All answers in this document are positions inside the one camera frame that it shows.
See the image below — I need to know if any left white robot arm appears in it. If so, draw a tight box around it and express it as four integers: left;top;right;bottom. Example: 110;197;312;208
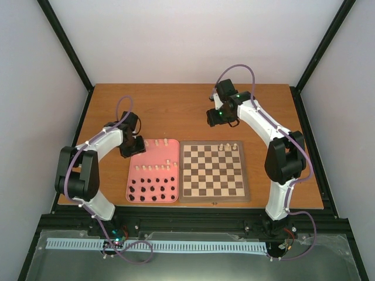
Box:
54;111;146;236

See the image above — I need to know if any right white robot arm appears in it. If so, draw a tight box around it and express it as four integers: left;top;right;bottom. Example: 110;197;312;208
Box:
206;79;306;237

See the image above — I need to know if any left circuit board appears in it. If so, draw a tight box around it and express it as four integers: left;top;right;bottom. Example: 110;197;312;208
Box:
112;225;128;245

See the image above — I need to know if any pink plastic tray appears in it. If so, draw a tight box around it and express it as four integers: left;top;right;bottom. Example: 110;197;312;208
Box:
125;139;180;204

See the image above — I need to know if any wooden chessboard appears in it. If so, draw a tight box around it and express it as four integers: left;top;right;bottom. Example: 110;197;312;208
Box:
179;140;250;204

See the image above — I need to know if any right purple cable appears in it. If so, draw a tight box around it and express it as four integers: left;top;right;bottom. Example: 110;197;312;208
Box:
216;63;318;262

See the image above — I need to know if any purple cable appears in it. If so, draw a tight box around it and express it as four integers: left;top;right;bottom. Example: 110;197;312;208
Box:
63;95;154;265
216;63;318;262

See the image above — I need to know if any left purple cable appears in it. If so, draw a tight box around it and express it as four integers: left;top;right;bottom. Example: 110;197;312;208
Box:
63;95;154;265

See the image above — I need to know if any black aluminium frame rail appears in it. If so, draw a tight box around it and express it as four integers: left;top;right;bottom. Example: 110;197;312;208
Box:
37;204;351;238

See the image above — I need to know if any light blue cable duct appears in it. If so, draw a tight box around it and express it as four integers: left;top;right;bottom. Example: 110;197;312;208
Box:
45;238;267;255

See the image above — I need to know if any left black frame post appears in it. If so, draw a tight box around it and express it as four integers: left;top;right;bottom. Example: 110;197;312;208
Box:
37;0;94;93

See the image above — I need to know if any black frame post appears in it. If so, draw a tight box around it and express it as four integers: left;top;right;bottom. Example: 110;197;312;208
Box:
294;0;357;92
37;0;94;93

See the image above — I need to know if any right black frame post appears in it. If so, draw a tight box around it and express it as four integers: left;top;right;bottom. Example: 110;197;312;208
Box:
294;0;357;92

